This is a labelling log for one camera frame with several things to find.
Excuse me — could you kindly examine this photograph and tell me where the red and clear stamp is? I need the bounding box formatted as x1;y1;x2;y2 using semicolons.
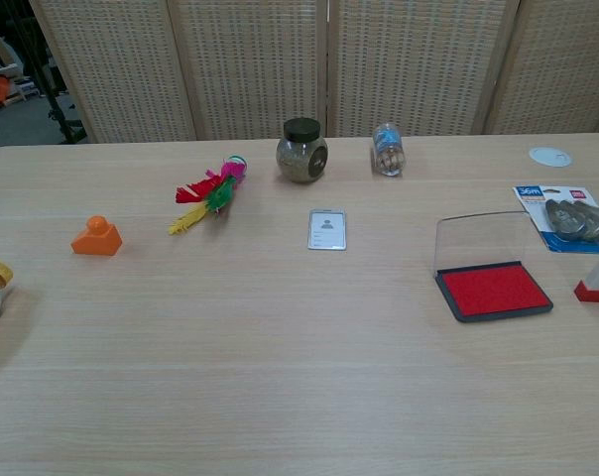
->
573;257;599;304

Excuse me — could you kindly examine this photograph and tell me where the red ink pad clear lid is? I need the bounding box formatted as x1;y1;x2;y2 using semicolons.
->
434;210;555;324

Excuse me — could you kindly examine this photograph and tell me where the grey ID card holder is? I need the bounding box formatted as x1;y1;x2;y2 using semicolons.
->
306;207;348;252

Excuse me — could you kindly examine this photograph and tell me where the glass jar black lid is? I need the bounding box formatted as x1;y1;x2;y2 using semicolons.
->
275;117;329;185

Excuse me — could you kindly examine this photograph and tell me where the colourful feather toy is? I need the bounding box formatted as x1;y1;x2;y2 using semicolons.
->
168;154;249;237

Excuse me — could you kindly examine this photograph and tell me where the clear plastic tube of clips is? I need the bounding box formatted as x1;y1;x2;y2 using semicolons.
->
370;122;407;179

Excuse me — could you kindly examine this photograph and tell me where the wooden folding screen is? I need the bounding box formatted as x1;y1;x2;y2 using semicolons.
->
28;0;599;146

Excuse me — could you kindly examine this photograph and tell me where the orange toy block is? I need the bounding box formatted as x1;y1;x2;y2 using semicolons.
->
70;214;124;258

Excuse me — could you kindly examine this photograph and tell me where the black tripod stand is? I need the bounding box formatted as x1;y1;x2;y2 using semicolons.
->
11;0;88;144

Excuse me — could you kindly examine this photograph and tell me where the blue correction tape pack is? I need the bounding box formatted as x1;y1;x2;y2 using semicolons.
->
513;184;599;256

